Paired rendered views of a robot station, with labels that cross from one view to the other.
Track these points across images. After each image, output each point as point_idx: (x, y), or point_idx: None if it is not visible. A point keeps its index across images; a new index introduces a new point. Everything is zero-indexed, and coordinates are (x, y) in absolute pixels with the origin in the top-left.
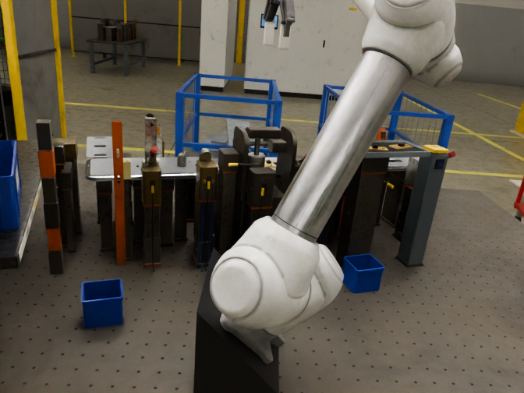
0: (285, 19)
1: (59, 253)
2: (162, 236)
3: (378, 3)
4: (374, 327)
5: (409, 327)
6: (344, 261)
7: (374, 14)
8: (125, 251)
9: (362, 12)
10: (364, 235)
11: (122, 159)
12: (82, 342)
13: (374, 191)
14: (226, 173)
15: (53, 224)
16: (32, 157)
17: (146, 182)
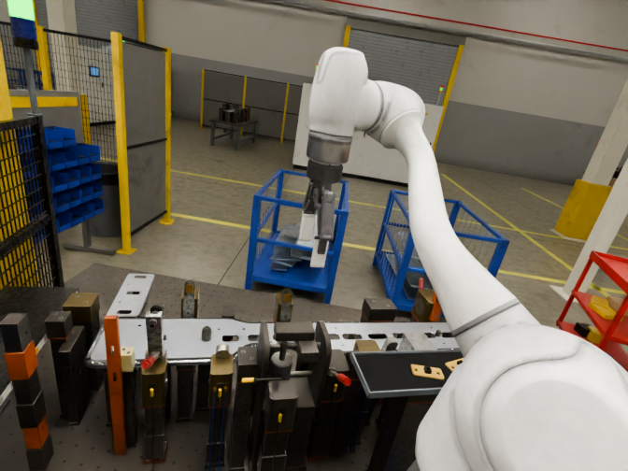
0: (320, 235)
1: (39, 451)
2: (178, 411)
3: (464, 438)
4: None
5: None
6: None
7: (450, 429)
8: (127, 438)
9: (428, 277)
10: (404, 460)
11: (118, 356)
12: None
13: (421, 419)
14: (241, 382)
15: (30, 424)
16: (33, 324)
17: (145, 384)
